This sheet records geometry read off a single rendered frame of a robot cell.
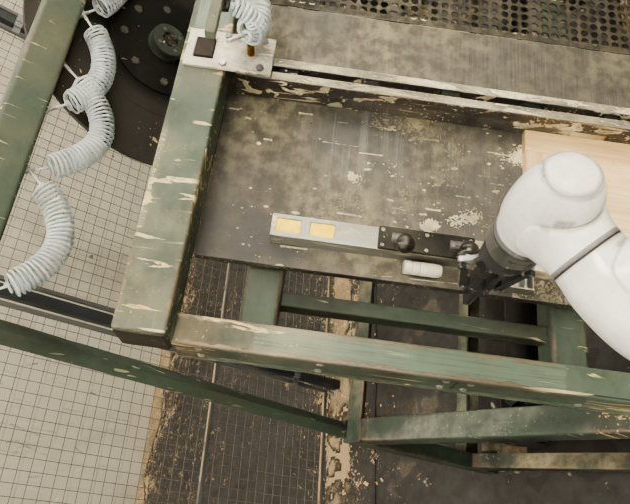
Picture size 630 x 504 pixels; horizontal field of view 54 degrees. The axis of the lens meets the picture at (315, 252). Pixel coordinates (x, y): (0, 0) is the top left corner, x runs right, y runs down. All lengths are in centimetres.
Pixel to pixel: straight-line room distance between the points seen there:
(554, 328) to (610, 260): 60
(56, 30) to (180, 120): 61
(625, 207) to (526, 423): 65
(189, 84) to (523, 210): 81
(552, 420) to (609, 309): 99
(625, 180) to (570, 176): 78
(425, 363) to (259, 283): 38
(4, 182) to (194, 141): 51
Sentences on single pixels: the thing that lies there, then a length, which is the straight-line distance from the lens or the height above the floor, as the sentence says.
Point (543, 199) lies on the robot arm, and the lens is 78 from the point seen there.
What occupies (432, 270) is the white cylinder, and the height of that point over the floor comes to 140.
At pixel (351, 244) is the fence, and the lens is 125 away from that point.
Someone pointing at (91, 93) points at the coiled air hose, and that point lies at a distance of 181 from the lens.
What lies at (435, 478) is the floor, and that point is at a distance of 306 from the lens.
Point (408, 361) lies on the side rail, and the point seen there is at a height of 145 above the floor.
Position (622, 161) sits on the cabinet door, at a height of 104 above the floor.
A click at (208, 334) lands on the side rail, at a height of 177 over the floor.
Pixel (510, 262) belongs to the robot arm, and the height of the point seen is 158.
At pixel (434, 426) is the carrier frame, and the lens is 202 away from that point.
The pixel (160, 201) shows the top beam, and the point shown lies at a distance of 123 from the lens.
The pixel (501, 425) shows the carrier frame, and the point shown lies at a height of 79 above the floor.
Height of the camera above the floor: 226
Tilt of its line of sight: 31 degrees down
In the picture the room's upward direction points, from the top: 67 degrees counter-clockwise
